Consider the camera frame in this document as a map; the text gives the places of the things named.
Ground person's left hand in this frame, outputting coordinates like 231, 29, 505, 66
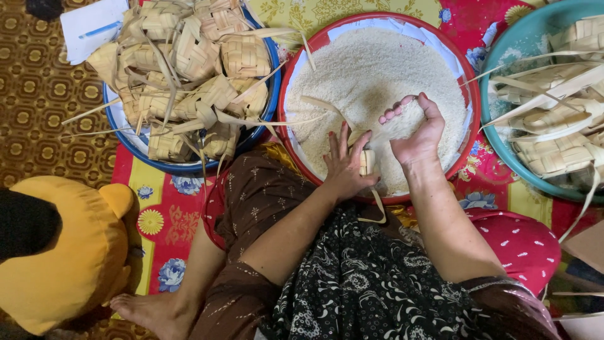
323, 122, 381, 202

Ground person's right hand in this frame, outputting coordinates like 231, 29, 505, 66
378, 92, 446, 167

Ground handful of white rice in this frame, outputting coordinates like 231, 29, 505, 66
370, 101, 425, 142

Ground single woven palm-leaf pouch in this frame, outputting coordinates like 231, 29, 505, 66
300, 96, 388, 224

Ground yellow satin cloth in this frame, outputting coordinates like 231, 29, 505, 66
257, 142, 303, 176

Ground heap of white rice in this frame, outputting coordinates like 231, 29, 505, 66
287, 27, 468, 194

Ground brown patterned garment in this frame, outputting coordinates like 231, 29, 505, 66
189, 150, 562, 340

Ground black white patterned cloth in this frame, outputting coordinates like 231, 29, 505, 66
260, 203, 562, 340

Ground red round basin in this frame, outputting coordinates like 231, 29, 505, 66
277, 12, 482, 206

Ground pile of filled woven pouches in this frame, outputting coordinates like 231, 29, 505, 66
460, 16, 604, 244

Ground red dotted garment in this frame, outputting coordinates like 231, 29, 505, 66
465, 208, 562, 298

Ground teal round basin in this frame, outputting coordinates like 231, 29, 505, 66
479, 0, 604, 204

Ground blue round basin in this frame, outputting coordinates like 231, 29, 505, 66
103, 9, 282, 174

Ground pile of empty woven pouches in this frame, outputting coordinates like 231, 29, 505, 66
61, 0, 326, 178

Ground red and yellow floral mat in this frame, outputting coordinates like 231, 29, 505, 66
109, 0, 604, 296

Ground brown cardboard piece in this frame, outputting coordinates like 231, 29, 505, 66
562, 219, 604, 275

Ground person's bare foot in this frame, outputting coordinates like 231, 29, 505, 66
110, 293, 199, 340

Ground blue pen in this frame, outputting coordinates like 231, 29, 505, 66
79, 20, 123, 39

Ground yellow plush toy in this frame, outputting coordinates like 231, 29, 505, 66
0, 176, 142, 336

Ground white paper sheet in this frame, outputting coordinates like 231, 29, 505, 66
60, 0, 130, 65

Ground brown patterned carpet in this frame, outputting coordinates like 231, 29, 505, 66
0, 0, 159, 340

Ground black object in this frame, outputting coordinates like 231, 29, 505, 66
26, 0, 64, 22

